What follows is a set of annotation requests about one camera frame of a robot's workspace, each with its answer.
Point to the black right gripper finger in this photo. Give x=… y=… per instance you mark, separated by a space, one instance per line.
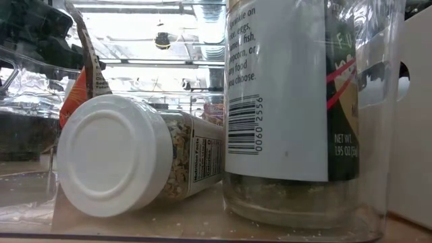
x=374 y=76

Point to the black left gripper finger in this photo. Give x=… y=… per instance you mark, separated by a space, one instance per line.
x=62 y=54

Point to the brown spice pouch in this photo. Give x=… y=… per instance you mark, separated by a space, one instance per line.
x=92 y=67

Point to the furikake seasoning glass jar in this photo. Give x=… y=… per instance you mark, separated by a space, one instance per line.
x=287 y=101

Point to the white-lidded spice jar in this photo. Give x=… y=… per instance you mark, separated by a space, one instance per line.
x=111 y=155

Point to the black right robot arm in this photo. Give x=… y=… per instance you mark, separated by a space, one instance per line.
x=416 y=6

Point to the white plastic bin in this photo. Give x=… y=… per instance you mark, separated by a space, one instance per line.
x=415 y=152

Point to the black ceiling-mounted device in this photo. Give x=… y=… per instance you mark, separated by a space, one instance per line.
x=162 y=41

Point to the wide clear plastic bin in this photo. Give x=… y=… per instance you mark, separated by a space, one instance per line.
x=33 y=202

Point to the silver ventilation duct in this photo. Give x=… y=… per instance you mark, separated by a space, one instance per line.
x=209 y=20

